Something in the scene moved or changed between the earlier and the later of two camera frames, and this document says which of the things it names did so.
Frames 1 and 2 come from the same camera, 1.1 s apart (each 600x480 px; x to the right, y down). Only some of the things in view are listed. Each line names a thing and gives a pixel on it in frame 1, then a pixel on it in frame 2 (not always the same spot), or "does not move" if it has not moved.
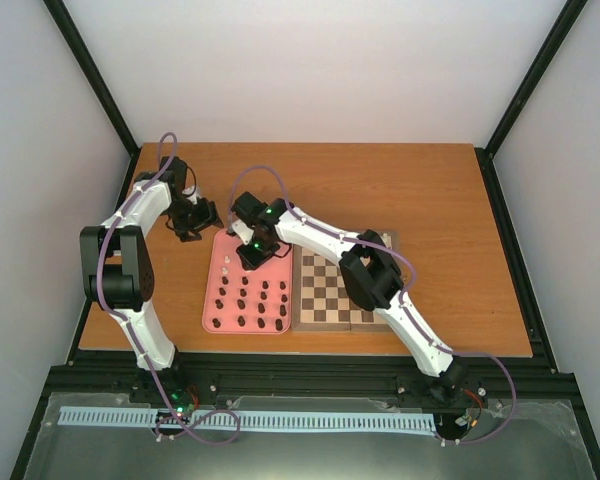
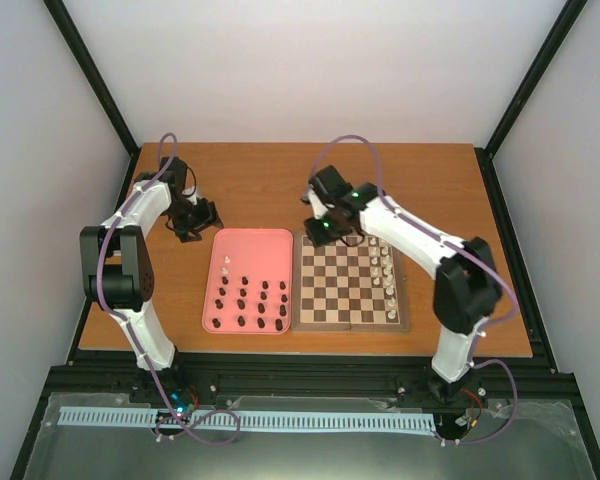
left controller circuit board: [184, 399] does not move
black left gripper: [209, 218] does not move
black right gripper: [252, 262] to [316, 238]
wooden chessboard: [319, 299] does not move
